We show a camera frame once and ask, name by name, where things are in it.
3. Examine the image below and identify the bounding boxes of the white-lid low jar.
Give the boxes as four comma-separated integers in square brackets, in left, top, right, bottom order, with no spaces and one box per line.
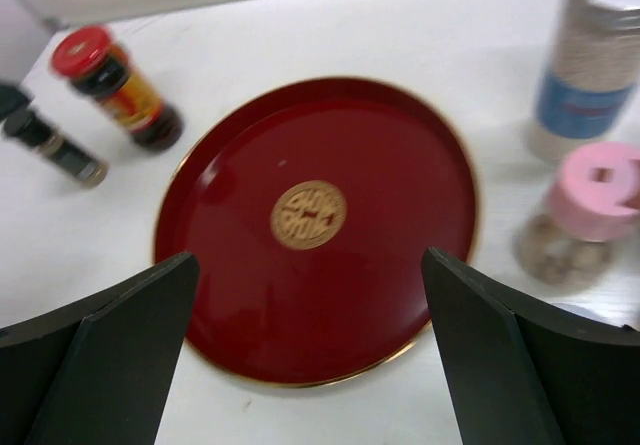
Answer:
[553,303,614,325]

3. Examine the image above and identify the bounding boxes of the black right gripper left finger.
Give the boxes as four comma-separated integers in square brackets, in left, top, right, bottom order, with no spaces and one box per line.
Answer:
[1,252,199,444]

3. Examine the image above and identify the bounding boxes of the tall silver-lid blue-label jar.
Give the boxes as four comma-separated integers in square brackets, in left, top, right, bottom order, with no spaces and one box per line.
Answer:
[528,0,639,162]

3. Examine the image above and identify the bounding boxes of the red-lid chili sauce jar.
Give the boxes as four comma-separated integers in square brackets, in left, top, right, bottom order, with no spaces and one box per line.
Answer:
[50,25,184,152]

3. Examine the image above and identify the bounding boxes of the red round tray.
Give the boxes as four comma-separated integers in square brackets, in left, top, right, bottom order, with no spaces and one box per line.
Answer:
[153,77,481,388]

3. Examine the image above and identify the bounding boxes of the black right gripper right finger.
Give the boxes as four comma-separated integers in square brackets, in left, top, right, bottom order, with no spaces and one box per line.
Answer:
[421,248,639,444]

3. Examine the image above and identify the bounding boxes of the small black-cap spice bottle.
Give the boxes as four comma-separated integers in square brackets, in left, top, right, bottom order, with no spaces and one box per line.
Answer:
[2,109,109,188]

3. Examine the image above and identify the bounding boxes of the pink-lid spice jar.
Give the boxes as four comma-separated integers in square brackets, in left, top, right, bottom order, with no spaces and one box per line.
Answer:
[515,142,639,286]

